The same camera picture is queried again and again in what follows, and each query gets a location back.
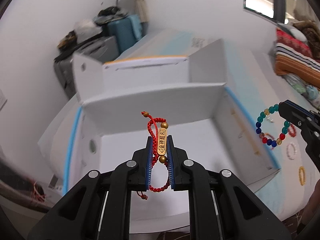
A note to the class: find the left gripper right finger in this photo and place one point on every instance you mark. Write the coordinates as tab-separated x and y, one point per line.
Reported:
221	206

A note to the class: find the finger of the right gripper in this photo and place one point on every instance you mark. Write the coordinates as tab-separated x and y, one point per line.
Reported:
297	115

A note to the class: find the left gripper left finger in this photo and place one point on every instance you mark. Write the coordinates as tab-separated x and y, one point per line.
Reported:
98	205

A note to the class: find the person right hand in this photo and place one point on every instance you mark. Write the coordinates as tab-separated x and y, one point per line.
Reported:
312	205

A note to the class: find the striped pillow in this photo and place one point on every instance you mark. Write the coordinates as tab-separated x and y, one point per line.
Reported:
295	57

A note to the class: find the brown fuzzy blanket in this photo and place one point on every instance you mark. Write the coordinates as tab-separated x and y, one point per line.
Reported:
311	31

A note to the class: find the white blue cardboard box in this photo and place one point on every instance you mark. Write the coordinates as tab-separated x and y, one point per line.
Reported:
154	90

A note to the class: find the teal suitcase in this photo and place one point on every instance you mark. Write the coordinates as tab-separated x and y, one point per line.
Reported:
127	31

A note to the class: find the beige curtain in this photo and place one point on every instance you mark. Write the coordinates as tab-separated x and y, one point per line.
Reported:
141	10

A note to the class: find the dark window frame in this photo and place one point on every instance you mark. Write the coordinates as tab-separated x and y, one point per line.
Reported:
284	11

